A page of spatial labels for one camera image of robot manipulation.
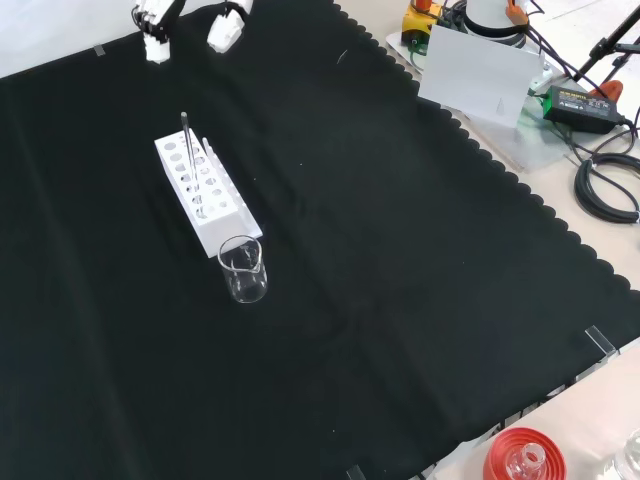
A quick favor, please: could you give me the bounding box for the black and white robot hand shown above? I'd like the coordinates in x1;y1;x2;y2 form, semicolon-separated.
132;0;254;65

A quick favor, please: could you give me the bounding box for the clear glass rod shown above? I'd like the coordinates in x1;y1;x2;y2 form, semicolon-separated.
180;111;203;194

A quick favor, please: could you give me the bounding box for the white test tube rack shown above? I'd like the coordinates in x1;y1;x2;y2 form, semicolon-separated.
153;128;264;260

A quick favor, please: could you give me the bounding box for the clear glass beaker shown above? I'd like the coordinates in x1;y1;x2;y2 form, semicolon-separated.
217;234;269;305

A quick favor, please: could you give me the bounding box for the yellow stop button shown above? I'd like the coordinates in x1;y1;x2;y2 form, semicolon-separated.
402;0;445;45

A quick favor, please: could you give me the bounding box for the black bench cloth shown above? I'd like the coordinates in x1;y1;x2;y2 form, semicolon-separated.
0;0;640;480

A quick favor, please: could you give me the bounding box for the pale board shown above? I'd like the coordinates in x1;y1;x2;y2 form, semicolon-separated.
416;24;547;129

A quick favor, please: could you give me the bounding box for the black power adapter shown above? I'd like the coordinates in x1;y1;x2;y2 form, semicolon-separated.
542;84;627;135

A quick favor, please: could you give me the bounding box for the black tripod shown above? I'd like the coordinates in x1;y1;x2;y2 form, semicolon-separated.
573;0;640;97

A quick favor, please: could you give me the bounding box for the red ribbed funnel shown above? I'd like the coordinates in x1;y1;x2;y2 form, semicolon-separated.
481;425;567;480

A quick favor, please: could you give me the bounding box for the small clear glass piece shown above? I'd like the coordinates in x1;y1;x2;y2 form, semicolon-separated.
506;442;547;480

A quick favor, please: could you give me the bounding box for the clear glass flask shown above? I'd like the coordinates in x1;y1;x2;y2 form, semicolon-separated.
605;428;640;480

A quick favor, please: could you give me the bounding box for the metal base plate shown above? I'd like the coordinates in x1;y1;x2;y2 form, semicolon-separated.
386;29;577;175

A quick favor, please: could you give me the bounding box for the coiled black cable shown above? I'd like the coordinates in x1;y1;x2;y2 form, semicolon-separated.
573;153;640;225

